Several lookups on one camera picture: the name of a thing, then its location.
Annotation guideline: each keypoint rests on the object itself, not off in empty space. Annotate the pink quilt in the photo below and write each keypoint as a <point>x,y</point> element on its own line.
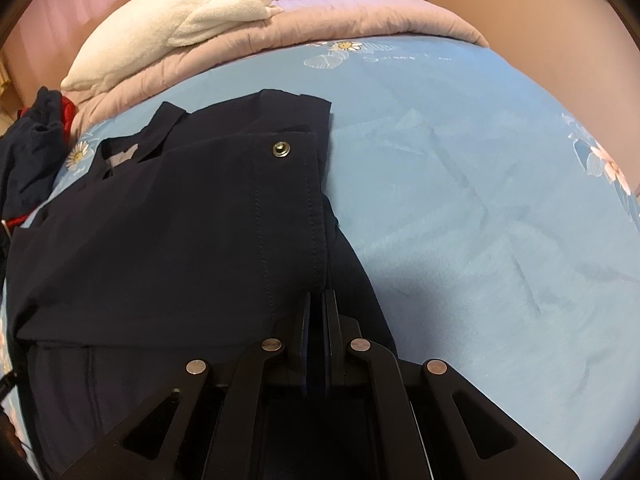
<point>350,17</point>

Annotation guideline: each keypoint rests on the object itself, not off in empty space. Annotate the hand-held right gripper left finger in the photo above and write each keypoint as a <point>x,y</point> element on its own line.
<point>280,360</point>

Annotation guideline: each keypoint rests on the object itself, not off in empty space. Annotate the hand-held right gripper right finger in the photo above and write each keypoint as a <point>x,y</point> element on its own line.
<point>360,360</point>

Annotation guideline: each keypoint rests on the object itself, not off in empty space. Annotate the navy collared jacket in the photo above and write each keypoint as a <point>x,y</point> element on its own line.
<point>175,235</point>

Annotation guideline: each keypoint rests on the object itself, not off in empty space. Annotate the pink curtain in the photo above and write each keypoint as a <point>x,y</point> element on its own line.
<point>65,25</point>

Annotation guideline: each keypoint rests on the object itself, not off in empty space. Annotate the crumpled navy garment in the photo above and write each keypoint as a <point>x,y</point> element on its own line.
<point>32,160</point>

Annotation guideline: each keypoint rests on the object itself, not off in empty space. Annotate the blue floral bedsheet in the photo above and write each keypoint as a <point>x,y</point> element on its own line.
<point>475,210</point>

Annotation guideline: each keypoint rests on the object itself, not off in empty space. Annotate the white plush pillow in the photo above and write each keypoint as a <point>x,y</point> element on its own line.
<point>190,20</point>

